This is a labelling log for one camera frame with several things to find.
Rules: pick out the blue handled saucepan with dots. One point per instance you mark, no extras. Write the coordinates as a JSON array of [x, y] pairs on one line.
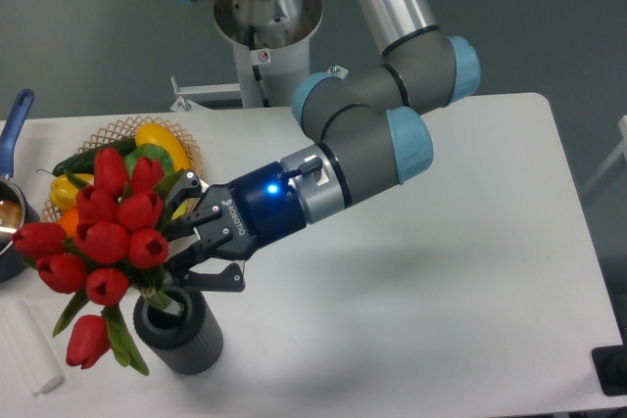
[[15, 209]]

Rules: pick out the white rolled cloth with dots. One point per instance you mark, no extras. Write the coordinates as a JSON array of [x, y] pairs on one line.
[[36, 362]]

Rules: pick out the dark grey ribbed vase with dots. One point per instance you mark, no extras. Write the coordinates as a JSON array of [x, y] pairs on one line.
[[189, 344]]

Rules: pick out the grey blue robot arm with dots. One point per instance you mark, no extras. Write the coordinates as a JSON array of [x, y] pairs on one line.
[[367, 133]]

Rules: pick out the green lettuce leaf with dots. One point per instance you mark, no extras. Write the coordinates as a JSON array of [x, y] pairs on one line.
[[152, 152]]

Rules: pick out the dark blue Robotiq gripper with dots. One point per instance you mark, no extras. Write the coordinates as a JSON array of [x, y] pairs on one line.
[[257, 209]]

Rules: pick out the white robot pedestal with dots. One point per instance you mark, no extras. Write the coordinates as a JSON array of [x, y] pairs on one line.
[[266, 77]]

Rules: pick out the red tulip bouquet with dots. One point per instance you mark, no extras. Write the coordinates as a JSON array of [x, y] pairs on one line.
[[118, 243]]

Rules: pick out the black device at edge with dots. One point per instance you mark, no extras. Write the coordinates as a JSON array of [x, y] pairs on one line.
[[610, 365]]

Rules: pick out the yellow bell pepper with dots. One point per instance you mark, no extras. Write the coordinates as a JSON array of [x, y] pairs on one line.
[[63, 193]]

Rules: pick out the green cucumber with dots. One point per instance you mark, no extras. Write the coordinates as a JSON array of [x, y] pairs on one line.
[[84, 162]]

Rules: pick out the woven wicker basket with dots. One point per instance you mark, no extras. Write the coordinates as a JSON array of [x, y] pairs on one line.
[[125, 128]]

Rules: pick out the orange fruit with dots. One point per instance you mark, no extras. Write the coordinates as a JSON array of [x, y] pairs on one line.
[[69, 220]]

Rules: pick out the yellow squash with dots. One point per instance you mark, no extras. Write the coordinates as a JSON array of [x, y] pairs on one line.
[[161, 141]]

